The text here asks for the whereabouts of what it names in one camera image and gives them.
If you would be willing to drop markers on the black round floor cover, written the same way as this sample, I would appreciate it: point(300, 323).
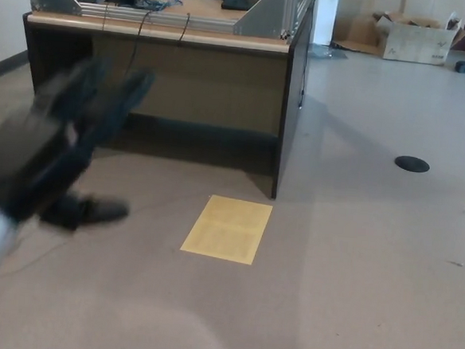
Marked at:
point(412, 164)

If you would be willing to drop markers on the clear plastic bag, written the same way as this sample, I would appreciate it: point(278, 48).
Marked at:
point(328, 52)

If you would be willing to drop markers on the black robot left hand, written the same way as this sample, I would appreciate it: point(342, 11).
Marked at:
point(38, 161)

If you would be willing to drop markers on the black flat device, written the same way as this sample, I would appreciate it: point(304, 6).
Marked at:
point(238, 4)

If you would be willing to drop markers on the yellow paper sheet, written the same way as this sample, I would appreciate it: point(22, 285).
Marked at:
point(226, 230)

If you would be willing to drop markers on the open cardboard box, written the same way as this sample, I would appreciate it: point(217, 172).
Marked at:
point(419, 45)

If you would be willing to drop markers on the dark wooden desk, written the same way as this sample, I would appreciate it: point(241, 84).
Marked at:
point(207, 81)

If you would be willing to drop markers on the flat cardboard sheet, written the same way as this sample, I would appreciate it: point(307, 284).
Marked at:
point(354, 35)

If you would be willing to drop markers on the aluminium profile frame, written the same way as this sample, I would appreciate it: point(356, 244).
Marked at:
point(255, 22)

